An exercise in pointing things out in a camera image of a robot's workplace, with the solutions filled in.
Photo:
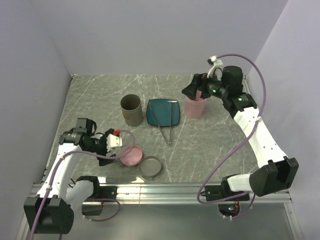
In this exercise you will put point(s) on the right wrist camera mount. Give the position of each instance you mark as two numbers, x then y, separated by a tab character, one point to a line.
215	63

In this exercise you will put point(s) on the teal square plate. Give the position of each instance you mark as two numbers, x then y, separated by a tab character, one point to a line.
175	111

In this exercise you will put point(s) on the grey plastic cup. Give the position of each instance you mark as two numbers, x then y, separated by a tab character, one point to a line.
131	107

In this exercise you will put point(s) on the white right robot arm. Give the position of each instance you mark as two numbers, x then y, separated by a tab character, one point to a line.
276	171

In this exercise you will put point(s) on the grey cup lid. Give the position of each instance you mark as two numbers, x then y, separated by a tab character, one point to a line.
150	166

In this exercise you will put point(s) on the pink cup lid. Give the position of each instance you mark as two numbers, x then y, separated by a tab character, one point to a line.
133	157

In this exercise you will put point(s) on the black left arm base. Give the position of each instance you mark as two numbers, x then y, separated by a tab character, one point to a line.
94	205

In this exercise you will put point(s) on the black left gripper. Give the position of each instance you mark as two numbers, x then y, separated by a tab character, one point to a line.
102	161

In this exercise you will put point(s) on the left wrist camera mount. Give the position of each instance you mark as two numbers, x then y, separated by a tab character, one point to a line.
113	141

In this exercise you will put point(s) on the aluminium rail frame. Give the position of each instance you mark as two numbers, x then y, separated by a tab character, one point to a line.
168	206

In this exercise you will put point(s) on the pink plastic cup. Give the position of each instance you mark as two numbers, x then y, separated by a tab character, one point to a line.
194	108

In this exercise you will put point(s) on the metal food tongs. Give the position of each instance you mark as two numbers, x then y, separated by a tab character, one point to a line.
165	130

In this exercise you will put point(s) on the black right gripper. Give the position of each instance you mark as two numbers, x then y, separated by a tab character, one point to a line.
197	80

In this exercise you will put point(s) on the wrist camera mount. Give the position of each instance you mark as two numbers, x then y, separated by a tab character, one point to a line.
113	141
215	63

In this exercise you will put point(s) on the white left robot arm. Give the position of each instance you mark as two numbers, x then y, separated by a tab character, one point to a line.
52	210

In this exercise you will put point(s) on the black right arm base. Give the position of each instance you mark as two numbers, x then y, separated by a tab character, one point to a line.
217	192

